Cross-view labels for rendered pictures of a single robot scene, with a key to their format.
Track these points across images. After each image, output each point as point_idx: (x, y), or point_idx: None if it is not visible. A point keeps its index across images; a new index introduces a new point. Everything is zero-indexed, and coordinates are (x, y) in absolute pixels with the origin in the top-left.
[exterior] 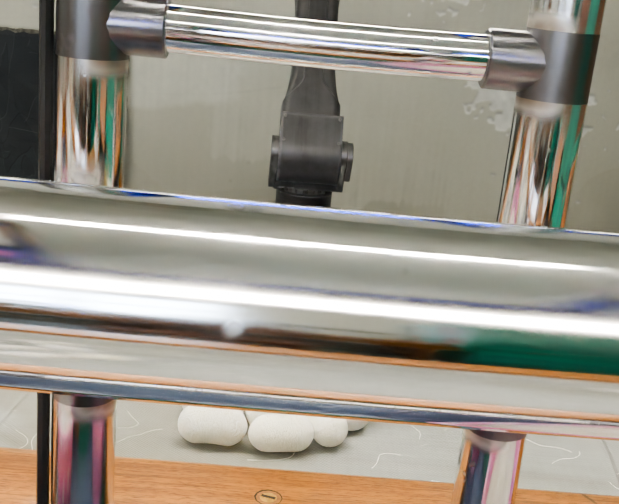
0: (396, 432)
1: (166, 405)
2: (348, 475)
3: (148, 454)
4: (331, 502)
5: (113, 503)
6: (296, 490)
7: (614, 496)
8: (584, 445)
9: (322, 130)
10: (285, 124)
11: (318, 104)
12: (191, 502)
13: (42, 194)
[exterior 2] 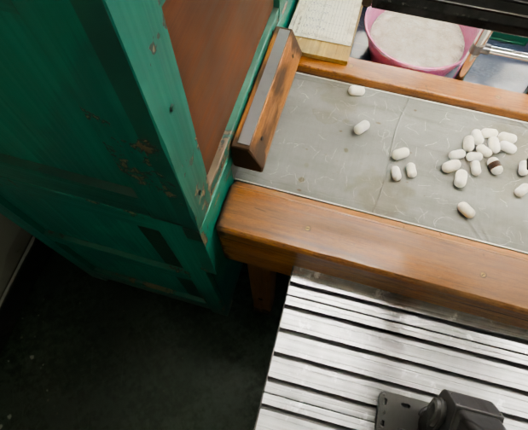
0: (454, 140)
1: (518, 159)
2: (479, 101)
3: (519, 137)
4: (484, 94)
5: None
6: (491, 98)
7: (420, 89)
8: (402, 129)
9: (467, 402)
10: (496, 410)
11: (478, 417)
12: (513, 97)
13: None
